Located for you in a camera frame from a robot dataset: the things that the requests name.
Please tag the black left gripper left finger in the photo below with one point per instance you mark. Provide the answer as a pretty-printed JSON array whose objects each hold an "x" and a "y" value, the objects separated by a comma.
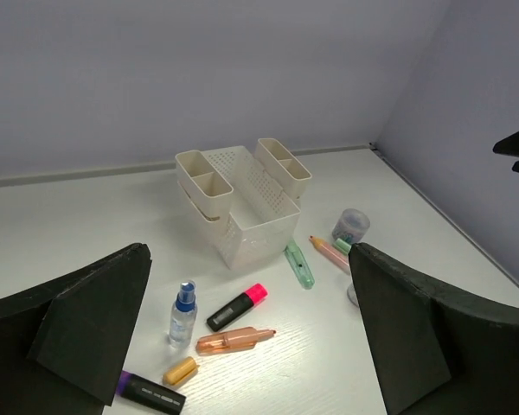
[{"x": 63, "y": 343}]

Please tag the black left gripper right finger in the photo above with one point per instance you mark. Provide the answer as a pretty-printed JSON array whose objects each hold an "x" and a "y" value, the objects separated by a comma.
[{"x": 437, "y": 349}]

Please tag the black purple highlighter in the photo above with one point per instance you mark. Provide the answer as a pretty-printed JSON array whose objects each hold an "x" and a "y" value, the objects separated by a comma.
[{"x": 149, "y": 394}]

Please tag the clear jar of paperclips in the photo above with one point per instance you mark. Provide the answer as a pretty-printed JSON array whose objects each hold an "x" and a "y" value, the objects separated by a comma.
[{"x": 351, "y": 226}]

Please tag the black pink highlighter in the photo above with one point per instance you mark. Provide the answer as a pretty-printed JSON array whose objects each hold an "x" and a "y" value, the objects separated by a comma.
[{"x": 237, "y": 307}]

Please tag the yellow highlighter cap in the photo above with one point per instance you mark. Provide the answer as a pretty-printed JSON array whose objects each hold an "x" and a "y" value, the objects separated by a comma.
[{"x": 181, "y": 372}]

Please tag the mint green cap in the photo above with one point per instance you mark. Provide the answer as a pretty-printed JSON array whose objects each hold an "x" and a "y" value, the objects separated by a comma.
[{"x": 342, "y": 246}]

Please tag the pink highlighter pen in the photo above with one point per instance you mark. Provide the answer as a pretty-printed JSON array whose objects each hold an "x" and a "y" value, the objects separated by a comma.
[{"x": 331, "y": 253}]

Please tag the green highlighter near basket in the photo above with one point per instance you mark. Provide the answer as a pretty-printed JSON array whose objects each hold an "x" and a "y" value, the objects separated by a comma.
[{"x": 299, "y": 265}]

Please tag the orange highlighter pen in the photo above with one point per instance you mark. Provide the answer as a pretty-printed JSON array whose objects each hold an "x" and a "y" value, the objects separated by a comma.
[{"x": 233, "y": 340}]

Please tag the cream perforated organizer basket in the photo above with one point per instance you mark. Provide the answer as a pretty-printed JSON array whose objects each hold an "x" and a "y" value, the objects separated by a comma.
[{"x": 246, "y": 204}]

